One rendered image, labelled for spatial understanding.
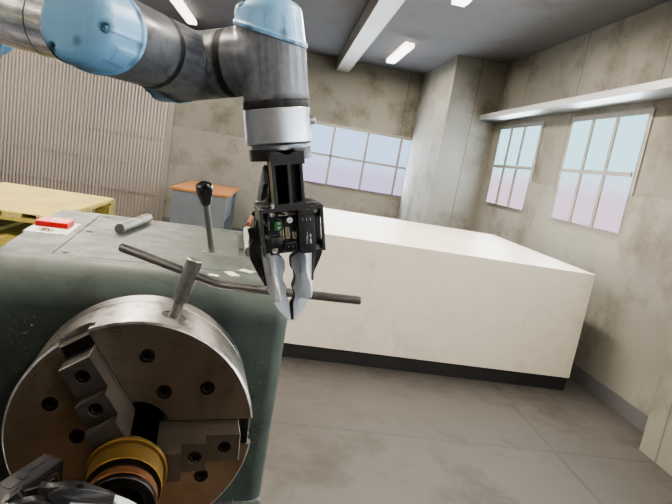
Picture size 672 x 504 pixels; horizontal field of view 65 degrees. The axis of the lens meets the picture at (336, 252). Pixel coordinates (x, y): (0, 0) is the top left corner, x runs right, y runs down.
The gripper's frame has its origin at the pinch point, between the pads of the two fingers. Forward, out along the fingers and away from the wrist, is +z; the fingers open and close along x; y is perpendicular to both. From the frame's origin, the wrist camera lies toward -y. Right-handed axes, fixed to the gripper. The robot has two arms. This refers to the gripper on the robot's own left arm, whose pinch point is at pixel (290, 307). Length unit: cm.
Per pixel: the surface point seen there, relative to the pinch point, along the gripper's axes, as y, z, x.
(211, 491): -4.9, 27.3, -12.6
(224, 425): -3.3, 16.5, -9.8
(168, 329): -4.9, 2.4, -15.4
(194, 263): -8.3, -5.2, -11.3
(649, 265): -241, 87, 299
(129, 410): -2.7, 11.7, -21.2
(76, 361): -1.1, 3.4, -25.9
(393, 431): -198, 151, 82
